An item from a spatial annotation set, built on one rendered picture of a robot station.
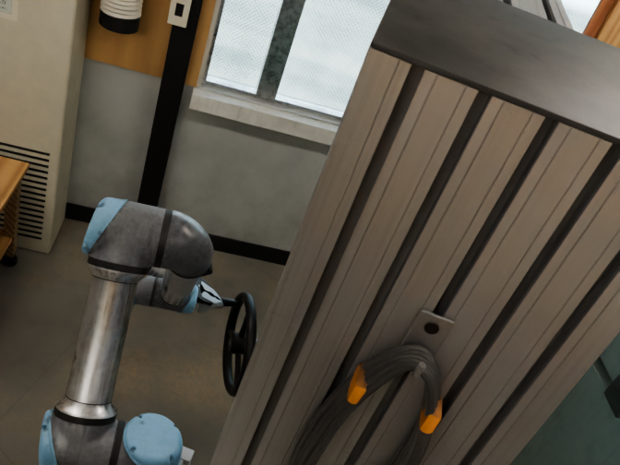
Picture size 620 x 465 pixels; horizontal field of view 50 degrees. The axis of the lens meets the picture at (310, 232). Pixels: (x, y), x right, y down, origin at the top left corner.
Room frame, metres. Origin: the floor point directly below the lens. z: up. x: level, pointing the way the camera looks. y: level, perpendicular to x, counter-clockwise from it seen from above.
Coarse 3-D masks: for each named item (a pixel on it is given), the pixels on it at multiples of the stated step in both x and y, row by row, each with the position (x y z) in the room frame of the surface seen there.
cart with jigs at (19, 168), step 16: (0, 160) 2.06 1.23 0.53; (16, 160) 2.10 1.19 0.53; (0, 176) 1.96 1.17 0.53; (16, 176) 2.00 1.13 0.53; (0, 192) 1.88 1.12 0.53; (16, 192) 2.04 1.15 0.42; (0, 208) 1.80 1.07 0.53; (16, 208) 2.04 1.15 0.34; (16, 224) 2.05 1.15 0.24; (0, 240) 2.00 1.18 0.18; (16, 240) 2.07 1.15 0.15; (0, 256) 1.91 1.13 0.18; (16, 256) 2.07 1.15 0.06
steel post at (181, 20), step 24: (192, 0) 2.52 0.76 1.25; (192, 24) 2.52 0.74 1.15; (168, 48) 2.51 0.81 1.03; (192, 48) 2.57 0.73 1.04; (168, 72) 2.51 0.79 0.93; (168, 96) 2.52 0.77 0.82; (168, 120) 2.52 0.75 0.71; (168, 144) 2.53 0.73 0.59; (144, 168) 2.51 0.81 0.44; (144, 192) 2.51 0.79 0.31
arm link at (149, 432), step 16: (144, 416) 0.82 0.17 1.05; (160, 416) 0.84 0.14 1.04; (128, 432) 0.77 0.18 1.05; (144, 432) 0.79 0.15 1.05; (160, 432) 0.80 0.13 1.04; (176, 432) 0.82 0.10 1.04; (128, 448) 0.74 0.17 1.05; (144, 448) 0.75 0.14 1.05; (160, 448) 0.77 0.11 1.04; (176, 448) 0.79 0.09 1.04; (112, 464) 0.72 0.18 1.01; (128, 464) 0.73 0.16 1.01; (144, 464) 0.73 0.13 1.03; (160, 464) 0.74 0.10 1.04; (176, 464) 0.78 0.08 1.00
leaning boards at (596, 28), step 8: (600, 0) 2.91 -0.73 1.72; (608, 0) 2.91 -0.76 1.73; (616, 0) 2.90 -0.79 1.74; (600, 8) 2.90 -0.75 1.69; (608, 8) 2.91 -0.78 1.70; (616, 8) 2.89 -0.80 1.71; (592, 16) 2.90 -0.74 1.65; (600, 16) 2.90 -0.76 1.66; (608, 16) 2.89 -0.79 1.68; (616, 16) 2.89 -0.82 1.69; (592, 24) 2.90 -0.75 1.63; (600, 24) 2.91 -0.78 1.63; (608, 24) 2.88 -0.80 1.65; (616, 24) 2.89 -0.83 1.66; (584, 32) 2.90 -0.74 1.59; (592, 32) 2.90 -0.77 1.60; (600, 32) 2.88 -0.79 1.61; (608, 32) 2.89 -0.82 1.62; (616, 32) 2.89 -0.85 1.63; (600, 40) 2.88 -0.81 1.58; (608, 40) 2.89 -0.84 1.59; (616, 40) 2.90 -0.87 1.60
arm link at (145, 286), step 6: (150, 276) 1.22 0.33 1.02; (138, 282) 1.19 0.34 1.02; (144, 282) 1.19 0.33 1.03; (150, 282) 1.20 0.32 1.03; (138, 288) 1.18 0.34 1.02; (144, 288) 1.18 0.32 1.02; (150, 288) 1.19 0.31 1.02; (138, 294) 1.17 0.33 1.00; (144, 294) 1.17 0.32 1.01; (150, 294) 1.18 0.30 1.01; (138, 300) 1.17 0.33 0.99; (144, 300) 1.17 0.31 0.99
